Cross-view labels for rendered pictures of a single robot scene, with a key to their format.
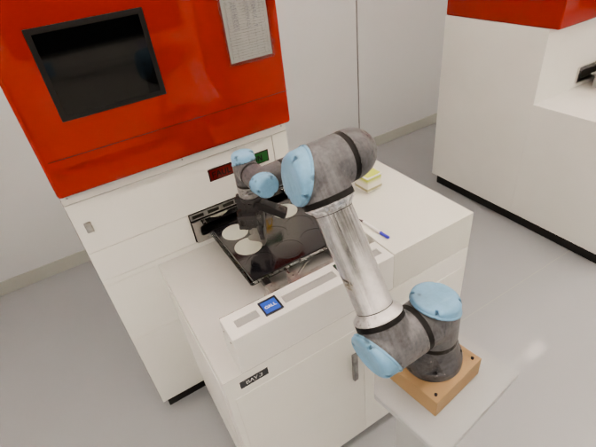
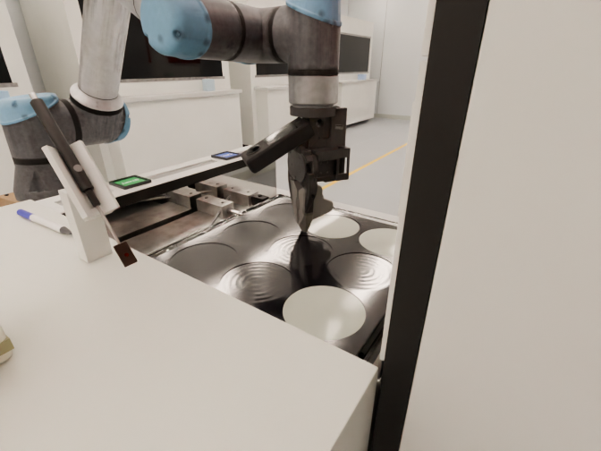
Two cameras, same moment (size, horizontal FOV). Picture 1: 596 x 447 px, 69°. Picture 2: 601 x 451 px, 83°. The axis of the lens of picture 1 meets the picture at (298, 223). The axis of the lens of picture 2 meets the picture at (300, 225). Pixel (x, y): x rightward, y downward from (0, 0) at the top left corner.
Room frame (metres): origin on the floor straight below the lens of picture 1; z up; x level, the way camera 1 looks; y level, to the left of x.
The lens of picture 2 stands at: (1.68, -0.14, 1.17)
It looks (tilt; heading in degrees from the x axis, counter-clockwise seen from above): 25 degrees down; 151
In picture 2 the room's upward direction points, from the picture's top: straight up
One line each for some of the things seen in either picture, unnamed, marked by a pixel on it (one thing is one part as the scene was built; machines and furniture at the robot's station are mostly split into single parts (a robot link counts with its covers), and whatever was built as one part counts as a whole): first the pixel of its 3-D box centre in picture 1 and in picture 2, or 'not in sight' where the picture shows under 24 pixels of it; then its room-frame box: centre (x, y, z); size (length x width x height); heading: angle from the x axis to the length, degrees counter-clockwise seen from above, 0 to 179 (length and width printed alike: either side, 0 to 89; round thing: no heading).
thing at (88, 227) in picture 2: not in sight; (88, 206); (1.28, -0.18, 1.03); 0.06 x 0.04 x 0.13; 27
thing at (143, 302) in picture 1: (201, 272); not in sight; (1.68, 0.52, 0.41); 0.82 x 0.70 x 0.82; 117
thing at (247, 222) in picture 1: (251, 209); (316, 145); (1.21, 0.15, 1.05); 0.09 x 0.08 x 0.12; 84
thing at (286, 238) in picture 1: (274, 234); (300, 251); (1.26, 0.09, 0.90); 0.34 x 0.34 x 0.01; 27
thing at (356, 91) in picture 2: not in sight; (339, 74); (-4.75, 4.32, 1.00); 1.80 x 1.08 x 2.00; 117
